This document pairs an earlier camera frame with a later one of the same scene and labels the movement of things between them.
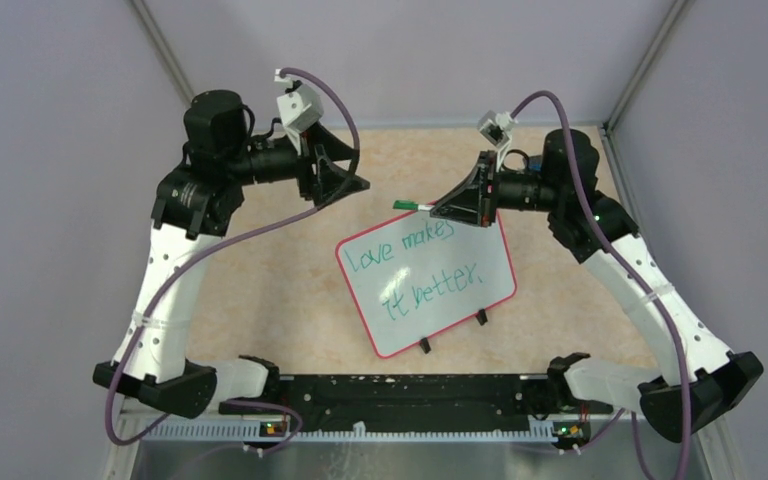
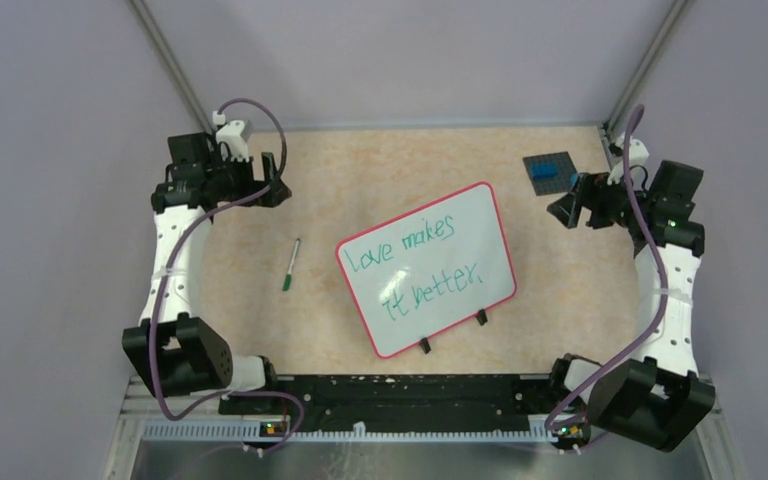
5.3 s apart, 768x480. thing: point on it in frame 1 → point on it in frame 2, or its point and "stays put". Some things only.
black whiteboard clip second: x=425 y=345 stays put
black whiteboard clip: x=481 y=317 stays put
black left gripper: x=319 y=145 → x=278 y=190
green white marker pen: x=411 y=205 → x=289 y=274
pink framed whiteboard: x=419 y=273 stays put
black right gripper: x=470 y=202 → x=567 y=209
